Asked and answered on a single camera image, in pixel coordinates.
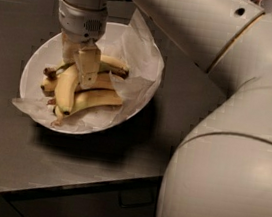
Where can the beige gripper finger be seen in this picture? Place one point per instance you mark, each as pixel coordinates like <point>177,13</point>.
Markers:
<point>69,49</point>
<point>87,59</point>

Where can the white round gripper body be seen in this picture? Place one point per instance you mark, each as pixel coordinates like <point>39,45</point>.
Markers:
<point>79,23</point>

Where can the curved yellow banana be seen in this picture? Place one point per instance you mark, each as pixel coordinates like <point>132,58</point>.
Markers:
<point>67,84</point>

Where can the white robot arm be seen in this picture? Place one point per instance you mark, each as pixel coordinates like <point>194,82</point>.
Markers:
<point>222,70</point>

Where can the large white bowl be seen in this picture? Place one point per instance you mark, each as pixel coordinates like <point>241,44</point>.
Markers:
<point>39,63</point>

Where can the top rear yellow banana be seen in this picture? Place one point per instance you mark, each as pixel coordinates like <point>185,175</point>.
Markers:
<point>107,64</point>

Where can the middle yellow banana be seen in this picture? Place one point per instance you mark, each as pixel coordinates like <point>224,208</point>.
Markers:
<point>103,82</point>

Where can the bottom yellow banana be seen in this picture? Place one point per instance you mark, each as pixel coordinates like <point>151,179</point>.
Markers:
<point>82,101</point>

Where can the white crinkled paper liner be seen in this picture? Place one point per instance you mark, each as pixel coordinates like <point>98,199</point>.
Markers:
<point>139,57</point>

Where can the dark upper drawer front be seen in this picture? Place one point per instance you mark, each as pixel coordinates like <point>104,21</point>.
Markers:
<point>99,201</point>

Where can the black drawer handle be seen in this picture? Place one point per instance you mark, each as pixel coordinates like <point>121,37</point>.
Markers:
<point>131,198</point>

